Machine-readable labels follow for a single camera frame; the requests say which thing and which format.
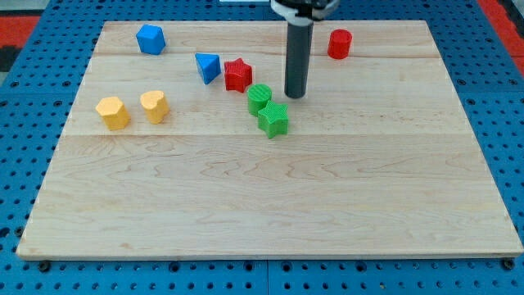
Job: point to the green cylinder block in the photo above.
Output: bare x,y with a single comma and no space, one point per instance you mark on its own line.
258,95

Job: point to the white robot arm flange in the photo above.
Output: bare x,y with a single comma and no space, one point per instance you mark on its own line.
304,12

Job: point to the green star block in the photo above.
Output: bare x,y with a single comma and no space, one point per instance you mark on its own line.
273,119

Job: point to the red star block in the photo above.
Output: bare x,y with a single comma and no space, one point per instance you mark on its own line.
238,75

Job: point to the light wooden board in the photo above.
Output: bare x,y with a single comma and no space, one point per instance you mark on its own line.
379,161

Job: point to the blue triangle block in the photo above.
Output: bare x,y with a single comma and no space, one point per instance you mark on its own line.
208,66

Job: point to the yellow heart block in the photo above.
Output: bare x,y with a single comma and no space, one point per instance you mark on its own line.
155,105

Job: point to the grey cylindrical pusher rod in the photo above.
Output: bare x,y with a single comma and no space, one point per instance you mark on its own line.
299,39

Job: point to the red cylinder block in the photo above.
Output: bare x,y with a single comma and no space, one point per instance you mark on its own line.
339,44

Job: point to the yellow hexagon block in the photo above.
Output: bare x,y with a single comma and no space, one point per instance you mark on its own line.
113,113

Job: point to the blue cube block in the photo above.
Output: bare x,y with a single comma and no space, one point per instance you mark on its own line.
151,39

